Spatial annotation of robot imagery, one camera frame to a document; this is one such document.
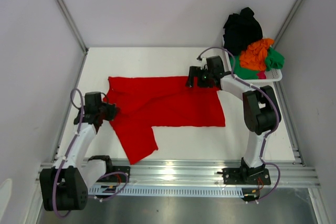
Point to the left corner metal profile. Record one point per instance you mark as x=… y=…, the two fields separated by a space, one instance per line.
x=71 y=24

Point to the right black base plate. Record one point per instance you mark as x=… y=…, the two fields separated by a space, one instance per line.
x=236 y=175

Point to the aluminium mounting rail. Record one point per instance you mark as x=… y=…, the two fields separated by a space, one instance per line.
x=206 y=173

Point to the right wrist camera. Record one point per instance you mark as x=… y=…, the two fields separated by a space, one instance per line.
x=203 y=61

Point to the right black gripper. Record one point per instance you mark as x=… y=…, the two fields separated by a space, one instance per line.
x=193 y=77

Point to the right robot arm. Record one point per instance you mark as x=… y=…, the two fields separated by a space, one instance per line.
x=260 y=109

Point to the right corner metal profile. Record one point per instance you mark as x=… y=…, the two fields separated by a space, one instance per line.
x=294 y=9

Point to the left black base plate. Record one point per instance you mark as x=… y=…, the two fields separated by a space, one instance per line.
x=118 y=174

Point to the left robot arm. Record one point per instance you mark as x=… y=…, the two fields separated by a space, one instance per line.
x=64 y=186

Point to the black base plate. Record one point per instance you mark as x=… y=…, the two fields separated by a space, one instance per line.
x=118 y=174
x=236 y=175

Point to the orange t shirt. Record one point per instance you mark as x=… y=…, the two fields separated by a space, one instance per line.
x=253 y=58

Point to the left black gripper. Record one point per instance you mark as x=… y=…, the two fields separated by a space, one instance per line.
x=113 y=110

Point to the slotted cable duct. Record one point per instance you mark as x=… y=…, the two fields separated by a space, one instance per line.
x=168 y=191

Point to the corner metal profile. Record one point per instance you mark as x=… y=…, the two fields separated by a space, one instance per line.
x=71 y=24
x=294 y=9

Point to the red t shirt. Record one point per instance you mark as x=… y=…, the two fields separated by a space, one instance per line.
x=158 y=101

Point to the black t shirt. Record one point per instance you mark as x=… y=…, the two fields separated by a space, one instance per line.
x=241 y=30

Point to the green t shirt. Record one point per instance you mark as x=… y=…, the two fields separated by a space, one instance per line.
x=274 y=60

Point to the pink cloth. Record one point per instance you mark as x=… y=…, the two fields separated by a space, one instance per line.
x=261 y=75

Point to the white plastic basket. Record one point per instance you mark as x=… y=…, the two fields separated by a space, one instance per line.
x=272 y=75

